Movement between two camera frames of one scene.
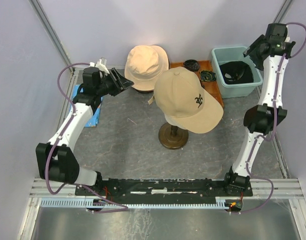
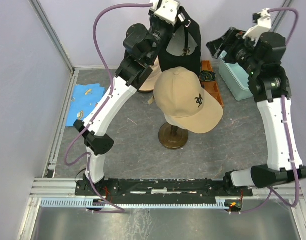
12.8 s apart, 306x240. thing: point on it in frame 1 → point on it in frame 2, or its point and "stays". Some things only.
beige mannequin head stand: [172, 137] stays
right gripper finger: [249, 50] → [216, 47]
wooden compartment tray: [212, 87] stays
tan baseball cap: [182, 99] stays
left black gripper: [122, 83] → [153, 18]
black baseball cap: [236, 72] → [182, 47]
